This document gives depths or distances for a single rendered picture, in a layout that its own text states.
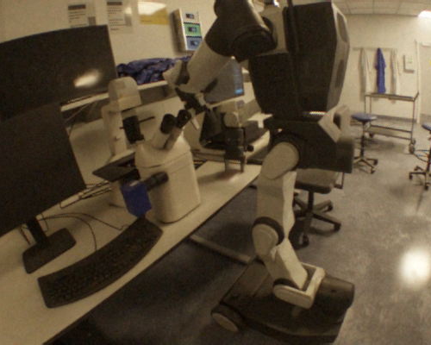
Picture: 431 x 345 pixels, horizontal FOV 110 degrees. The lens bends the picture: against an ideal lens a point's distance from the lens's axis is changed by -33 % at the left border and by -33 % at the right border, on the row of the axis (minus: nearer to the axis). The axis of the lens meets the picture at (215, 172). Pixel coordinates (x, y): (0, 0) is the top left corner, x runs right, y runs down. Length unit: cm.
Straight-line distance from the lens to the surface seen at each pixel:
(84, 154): 143
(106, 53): 141
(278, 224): 87
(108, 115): 104
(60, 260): 91
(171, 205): 79
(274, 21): 60
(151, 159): 73
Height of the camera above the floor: 121
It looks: 23 degrees down
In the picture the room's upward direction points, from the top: 10 degrees counter-clockwise
